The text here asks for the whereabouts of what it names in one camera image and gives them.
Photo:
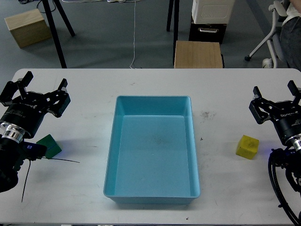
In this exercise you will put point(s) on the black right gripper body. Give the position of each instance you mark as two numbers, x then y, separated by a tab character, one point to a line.
286	117

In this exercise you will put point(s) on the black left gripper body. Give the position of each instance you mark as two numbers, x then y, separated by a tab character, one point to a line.
24	114

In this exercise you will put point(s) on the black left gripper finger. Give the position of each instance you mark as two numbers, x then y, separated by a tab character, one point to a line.
58	100
12	87

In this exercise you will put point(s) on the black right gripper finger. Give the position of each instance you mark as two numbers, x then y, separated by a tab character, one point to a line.
295	91
261	108

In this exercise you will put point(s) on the green cube block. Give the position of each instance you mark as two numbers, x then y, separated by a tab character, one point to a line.
52	146

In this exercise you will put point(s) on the yellow cube block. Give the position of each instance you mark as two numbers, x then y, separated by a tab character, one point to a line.
247	147

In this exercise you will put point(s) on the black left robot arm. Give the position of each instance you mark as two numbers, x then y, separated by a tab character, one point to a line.
11	158

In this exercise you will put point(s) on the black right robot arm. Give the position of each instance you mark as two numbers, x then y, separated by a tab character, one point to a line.
290	160

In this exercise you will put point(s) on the light wooden box left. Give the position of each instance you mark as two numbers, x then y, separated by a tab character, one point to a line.
28	28

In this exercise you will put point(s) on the wooden box behind table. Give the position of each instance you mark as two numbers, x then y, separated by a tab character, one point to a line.
196	54

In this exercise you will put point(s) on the white appliance box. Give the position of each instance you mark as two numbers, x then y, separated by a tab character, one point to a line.
212	11

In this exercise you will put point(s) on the white office chair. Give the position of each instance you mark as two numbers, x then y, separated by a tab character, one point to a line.
272	39

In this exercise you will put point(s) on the seated person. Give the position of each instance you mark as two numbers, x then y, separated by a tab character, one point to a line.
290	37

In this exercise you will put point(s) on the black drawer cabinet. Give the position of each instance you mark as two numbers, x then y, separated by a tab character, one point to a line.
207	32

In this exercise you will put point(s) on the blue plastic tray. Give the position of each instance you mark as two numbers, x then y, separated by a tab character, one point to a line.
152	155

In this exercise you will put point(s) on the black stand legs centre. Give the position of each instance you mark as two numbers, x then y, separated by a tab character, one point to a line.
173	12

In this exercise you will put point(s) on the black cable tie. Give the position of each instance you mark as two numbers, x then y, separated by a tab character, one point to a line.
48	176

